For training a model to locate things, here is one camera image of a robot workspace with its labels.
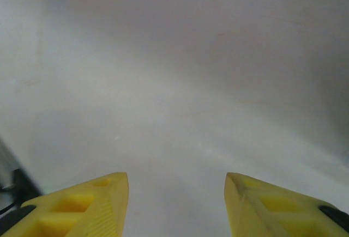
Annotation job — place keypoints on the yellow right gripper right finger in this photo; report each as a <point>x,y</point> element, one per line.
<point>261,215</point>

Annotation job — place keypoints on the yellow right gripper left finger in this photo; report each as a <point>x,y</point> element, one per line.
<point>90,215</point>

